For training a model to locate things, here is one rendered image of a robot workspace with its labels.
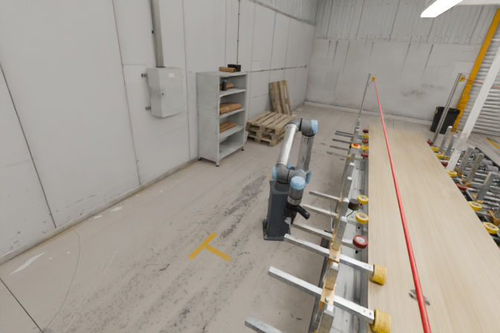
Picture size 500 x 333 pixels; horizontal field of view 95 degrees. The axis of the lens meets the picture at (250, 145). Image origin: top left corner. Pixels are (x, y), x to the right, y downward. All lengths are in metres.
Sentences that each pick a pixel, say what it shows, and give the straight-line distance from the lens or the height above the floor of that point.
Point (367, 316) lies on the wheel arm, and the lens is 1.27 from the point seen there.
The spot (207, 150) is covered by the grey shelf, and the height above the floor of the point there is 0.25.
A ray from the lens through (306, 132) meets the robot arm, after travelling 2.01.
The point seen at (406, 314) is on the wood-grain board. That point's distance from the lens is 1.44.
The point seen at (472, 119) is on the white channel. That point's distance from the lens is 3.10.
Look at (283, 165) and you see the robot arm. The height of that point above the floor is 1.20.
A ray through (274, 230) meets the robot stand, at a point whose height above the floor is 0.10.
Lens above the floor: 1.94
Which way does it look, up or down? 23 degrees down
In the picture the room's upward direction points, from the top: 4 degrees clockwise
